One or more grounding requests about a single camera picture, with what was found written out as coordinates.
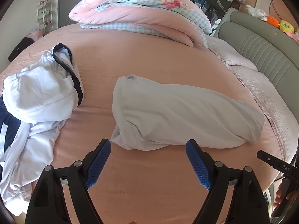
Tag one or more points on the person's right hand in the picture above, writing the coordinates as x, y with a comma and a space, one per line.
278, 199

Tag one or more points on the pink white plush toy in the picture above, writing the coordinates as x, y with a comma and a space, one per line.
294, 36

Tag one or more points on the black bag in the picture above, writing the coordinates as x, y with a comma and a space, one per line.
22, 45

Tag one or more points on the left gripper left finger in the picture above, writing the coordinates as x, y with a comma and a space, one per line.
47, 204

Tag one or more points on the white navy-trimmed jacket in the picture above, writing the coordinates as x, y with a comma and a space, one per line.
151, 115

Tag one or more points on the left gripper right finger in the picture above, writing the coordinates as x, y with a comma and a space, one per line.
248, 204

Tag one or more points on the grey padded headboard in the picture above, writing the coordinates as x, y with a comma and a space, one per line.
270, 50

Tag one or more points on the orange plush toy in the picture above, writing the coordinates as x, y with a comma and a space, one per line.
273, 21

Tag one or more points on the white navy-trimmed pants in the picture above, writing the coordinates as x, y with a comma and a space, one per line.
35, 104

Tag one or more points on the yellow plush toy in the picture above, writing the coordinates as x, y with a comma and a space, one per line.
285, 27

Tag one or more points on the white wire shelf rack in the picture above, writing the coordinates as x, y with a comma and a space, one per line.
44, 16

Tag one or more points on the folded pink checkered quilt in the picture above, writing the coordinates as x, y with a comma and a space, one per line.
179, 20

